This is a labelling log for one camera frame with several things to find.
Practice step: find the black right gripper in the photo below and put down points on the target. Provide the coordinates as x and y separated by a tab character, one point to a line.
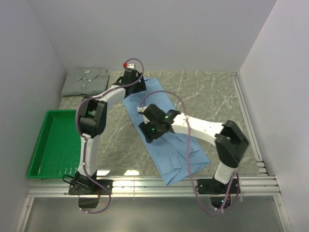
146	129

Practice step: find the green plastic tray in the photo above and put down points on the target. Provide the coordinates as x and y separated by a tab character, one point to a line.
58	147

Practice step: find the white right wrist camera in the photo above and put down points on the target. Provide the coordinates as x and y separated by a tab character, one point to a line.
141	110

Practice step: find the light blue long sleeve shirt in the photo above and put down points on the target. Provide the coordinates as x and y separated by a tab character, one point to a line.
169	151

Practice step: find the aluminium front rail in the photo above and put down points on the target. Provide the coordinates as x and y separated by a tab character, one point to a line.
153	187

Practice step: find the aluminium rail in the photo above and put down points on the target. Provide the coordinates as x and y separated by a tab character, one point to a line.
257	153
153	187

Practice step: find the aluminium right side rail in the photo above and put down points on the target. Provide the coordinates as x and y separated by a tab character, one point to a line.
257	153

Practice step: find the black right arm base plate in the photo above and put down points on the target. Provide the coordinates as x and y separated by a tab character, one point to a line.
213	187

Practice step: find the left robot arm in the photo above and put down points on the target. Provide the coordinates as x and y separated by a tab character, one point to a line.
90	120

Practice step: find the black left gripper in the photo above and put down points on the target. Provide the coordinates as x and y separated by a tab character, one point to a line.
141	86

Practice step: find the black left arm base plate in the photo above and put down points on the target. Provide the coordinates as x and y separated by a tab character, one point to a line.
89	193

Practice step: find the folded grey shirt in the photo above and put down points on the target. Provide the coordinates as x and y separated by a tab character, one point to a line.
85	81

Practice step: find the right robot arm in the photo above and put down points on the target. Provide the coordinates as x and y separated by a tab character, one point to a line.
227	137

